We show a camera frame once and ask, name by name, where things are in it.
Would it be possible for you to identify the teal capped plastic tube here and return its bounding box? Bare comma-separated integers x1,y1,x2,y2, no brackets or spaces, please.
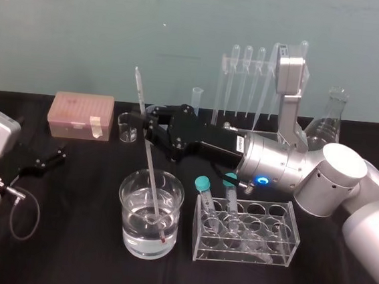
189,176,224,235
218,172,247,237

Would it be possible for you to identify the dark right wrist cable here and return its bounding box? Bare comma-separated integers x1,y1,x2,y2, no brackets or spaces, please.
209,161,259,194

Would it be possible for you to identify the black table cloth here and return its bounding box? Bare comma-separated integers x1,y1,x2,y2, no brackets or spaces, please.
0,86,379,284

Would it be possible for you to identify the dark wrist cable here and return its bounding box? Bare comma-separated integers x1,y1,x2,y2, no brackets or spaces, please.
0,184,44,243
209,161,259,194

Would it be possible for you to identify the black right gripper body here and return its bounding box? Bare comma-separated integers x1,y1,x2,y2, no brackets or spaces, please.
164,102,254,172

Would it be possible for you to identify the small empty glass beaker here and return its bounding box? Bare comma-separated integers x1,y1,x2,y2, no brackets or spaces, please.
115,112,142,144

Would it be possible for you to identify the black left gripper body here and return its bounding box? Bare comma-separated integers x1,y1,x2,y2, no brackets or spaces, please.
1,139,47,184

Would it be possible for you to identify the large glass beaker with water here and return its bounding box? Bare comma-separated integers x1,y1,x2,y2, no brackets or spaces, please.
112,166,188,262

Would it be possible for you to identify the clear glass conical flask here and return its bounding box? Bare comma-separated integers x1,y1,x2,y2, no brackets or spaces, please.
300,84,350,155

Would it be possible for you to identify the dark left wrist cable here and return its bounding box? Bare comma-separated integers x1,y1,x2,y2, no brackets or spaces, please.
0,184,44,243

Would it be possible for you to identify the clear plastic graduated cylinder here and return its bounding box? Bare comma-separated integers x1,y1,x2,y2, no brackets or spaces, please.
189,86,204,117

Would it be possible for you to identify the clear acrylic pipette stand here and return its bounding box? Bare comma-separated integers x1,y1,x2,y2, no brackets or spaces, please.
210,51,279,131

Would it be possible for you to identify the pink pipette tip box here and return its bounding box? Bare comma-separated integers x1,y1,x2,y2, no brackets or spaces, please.
45,89,116,143

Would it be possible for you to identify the clear acrylic test tube rack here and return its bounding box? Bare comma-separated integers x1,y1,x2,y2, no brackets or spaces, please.
190,193,305,272

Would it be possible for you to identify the long glass thermometer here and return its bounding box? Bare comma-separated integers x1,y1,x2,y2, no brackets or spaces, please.
118,65,184,245

